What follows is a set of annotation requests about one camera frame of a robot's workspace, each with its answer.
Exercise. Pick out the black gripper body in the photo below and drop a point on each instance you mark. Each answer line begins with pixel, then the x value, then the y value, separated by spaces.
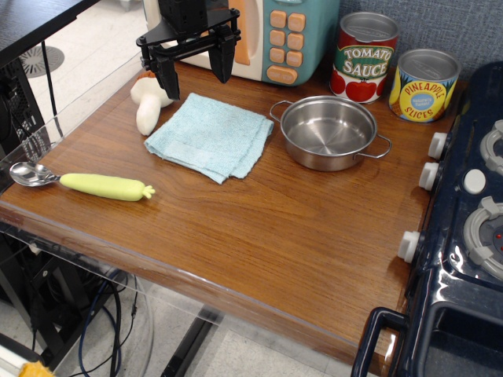
pixel 195 27

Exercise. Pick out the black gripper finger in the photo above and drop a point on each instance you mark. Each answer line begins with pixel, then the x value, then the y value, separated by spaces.
pixel 222 59
pixel 164 70

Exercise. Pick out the silver steel pot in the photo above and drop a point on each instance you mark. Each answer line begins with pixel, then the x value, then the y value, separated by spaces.
pixel 328 134

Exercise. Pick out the plush white mushroom toy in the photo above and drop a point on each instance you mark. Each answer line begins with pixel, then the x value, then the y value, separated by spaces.
pixel 150 98

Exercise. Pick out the toy microwave teal cream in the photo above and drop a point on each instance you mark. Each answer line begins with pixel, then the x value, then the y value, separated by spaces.
pixel 281 42

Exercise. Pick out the light blue folded cloth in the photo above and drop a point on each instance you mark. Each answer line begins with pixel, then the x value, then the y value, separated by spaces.
pixel 214 138

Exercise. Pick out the tomato sauce can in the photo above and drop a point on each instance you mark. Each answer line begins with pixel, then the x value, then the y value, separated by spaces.
pixel 364 51

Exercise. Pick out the black desk at left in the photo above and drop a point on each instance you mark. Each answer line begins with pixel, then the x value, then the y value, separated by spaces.
pixel 24 24

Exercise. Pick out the black computer tower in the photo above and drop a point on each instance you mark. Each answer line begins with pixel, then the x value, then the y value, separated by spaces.
pixel 22 124

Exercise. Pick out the pineapple slices can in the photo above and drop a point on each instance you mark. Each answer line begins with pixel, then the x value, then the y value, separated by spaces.
pixel 423 85

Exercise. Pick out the white stove knob upper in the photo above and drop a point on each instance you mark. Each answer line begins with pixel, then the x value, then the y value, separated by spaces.
pixel 437 144

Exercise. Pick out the white stove knob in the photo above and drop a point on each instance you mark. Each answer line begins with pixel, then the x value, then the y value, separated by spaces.
pixel 428 175
pixel 437 144
pixel 408 245

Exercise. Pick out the white stove knob middle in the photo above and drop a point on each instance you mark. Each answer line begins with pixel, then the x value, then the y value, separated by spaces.
pixel 428 175

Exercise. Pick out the white stove knob lower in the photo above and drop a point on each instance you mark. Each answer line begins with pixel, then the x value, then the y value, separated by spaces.
pixel 408 245

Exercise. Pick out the black table leg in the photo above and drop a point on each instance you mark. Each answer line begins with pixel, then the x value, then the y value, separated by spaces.
pixel 189 346

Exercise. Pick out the dark blue toy stove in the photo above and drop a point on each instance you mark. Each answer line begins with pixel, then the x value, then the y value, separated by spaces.
pixel 452 325

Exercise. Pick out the spoon with green handle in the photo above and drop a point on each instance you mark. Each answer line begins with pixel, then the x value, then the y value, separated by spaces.
pixel 34 175

